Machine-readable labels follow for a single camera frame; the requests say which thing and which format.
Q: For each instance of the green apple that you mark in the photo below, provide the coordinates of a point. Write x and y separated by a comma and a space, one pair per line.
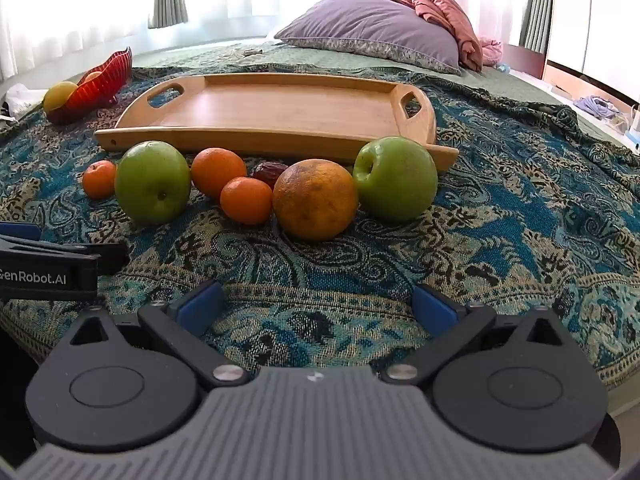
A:
152, 182
395, 177

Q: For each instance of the lavender clothes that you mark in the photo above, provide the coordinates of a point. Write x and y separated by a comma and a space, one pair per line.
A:
595, 106

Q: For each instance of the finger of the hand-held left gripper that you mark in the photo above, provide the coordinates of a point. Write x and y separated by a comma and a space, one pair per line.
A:
20, 231
75, 255

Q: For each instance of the brown wooden headboard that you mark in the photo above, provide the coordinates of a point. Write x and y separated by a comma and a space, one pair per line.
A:
530, 60

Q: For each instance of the red glass bowl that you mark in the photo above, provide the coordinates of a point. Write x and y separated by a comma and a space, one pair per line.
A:
100, 85

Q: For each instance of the white plastic bag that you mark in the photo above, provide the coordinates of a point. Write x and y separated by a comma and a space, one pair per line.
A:
20, 97

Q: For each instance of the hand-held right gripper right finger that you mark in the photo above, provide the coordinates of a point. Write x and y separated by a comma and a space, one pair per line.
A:
435, 306

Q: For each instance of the small pink cloth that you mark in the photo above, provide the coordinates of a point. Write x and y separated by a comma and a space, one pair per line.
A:
491, 50

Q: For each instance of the light blue small item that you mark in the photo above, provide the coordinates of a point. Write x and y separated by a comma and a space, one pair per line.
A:
502, 67

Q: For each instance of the purple pillow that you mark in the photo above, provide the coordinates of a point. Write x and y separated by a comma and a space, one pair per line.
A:
370, 25

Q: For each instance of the small mandarin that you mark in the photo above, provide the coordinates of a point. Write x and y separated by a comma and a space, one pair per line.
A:
99, 179

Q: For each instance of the dark red date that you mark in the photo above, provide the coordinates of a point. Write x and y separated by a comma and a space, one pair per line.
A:
267, 172

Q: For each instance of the yellow lemon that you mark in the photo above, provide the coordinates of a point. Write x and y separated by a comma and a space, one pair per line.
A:
59, 95

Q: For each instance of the orange fruit in bowl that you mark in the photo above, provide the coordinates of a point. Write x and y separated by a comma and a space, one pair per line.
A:
92, 77

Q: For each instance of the white wardrobe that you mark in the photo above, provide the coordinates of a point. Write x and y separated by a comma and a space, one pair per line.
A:
595, 10

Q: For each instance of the large orange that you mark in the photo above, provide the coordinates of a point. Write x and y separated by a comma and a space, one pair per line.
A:
315, 200

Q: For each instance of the pink duvet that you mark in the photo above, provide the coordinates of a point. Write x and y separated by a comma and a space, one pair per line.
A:
445, 10

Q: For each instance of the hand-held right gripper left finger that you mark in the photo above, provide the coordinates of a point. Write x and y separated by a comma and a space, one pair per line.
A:
200, 307

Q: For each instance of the teal paisley blanket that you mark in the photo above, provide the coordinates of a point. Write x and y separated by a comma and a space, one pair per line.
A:
500, 210

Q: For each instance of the white sheer curtain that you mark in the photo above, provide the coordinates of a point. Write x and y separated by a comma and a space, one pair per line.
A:
75, 10

